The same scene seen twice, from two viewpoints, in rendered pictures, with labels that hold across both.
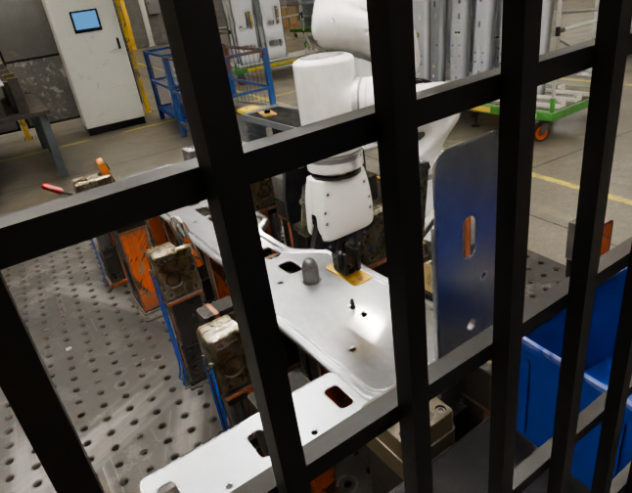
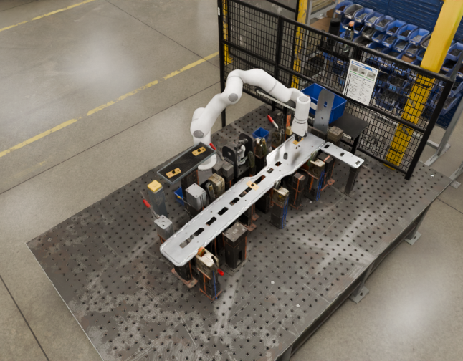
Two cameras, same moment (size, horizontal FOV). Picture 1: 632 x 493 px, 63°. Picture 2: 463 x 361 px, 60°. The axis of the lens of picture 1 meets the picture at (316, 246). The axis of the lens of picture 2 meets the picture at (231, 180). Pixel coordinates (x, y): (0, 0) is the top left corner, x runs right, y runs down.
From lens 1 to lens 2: 2.85 m
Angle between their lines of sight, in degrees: 81
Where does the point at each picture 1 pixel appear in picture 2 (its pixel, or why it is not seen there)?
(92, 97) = not seen: outside the picture
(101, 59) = not seen: outside the picture
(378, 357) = (313, 142)
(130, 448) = (313, 230)
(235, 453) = (345, 157)
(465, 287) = (325, 112)
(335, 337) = (309, 149)
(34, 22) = not seen: outside the picture
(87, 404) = (300, 253)
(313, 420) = (333, 148)
